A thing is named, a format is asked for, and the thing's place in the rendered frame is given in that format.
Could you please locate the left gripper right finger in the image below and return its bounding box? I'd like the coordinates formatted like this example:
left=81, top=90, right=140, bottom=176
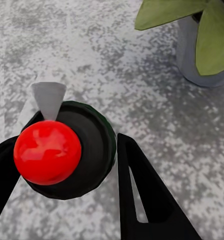
left=116, top=133, right=202, bottom=240

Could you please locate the insectifuge atomizer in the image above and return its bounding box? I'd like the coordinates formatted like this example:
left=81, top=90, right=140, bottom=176
left=13, top=82, right=117, bottom=201

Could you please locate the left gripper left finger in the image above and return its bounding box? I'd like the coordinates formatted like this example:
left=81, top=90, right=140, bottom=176
left=0, top=135, right=21, bottom=215

